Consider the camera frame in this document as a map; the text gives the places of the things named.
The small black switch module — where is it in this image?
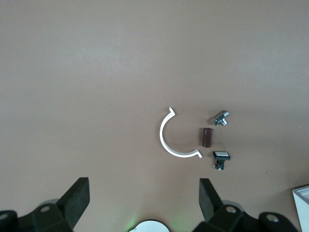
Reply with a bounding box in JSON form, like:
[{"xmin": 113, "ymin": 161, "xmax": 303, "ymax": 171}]
[{"xmin": 210, "ymin": 150, "xmax": 232, "ymax": 171}]

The white curved plastic bracket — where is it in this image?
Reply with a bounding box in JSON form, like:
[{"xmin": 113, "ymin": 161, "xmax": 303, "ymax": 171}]
[{"xmin": 159, "ymin": 106, "xmax": 203, "ymax": 159}]

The white compartment tray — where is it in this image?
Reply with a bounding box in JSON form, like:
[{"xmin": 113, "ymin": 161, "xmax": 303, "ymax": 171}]
[{"xmin": 292, "ymin": 185, "xmax": 309, "ymax": 232}]

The dark brown terminal block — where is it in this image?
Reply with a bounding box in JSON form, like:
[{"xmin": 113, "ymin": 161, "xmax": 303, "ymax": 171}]
[{"xmin": 199, "ymin": 127, "xmax": 214, "ymax": 148}]

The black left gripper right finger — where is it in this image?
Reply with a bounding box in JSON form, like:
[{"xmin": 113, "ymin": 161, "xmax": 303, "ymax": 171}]
[{"xmin": 193, "ymin": 178, "xmax": 301, "ymax": 232}]

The chrome metal fitting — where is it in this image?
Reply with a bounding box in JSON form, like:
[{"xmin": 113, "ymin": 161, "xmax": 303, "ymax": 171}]
[{"xmin": 209, "ymin": 110, "xmax": 231, "ymax": 127}]

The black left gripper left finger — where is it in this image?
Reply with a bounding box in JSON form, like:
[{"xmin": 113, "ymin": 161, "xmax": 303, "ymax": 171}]
[{"xmin": 0, "ymin": 177, "xmax": 90, "ymax": 232}]

